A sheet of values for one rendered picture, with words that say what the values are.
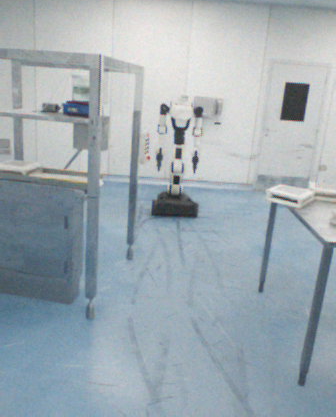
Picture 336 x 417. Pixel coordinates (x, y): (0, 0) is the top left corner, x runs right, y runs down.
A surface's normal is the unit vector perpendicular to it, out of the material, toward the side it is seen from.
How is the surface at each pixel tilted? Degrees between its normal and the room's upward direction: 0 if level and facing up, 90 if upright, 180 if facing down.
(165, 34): 90
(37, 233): 90
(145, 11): 90
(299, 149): 90
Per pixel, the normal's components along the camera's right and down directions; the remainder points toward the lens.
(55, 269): -0.18, 0.25
